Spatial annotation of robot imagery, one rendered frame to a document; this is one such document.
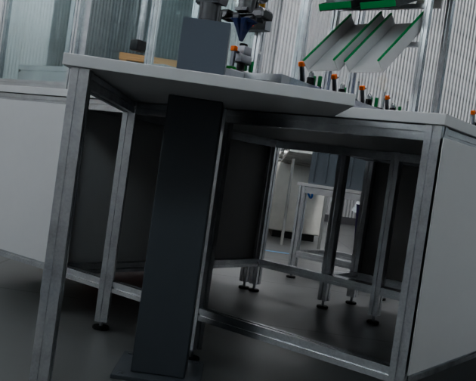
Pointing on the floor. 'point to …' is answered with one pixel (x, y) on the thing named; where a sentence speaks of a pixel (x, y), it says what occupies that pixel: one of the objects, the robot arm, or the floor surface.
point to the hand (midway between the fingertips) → (242, 30)
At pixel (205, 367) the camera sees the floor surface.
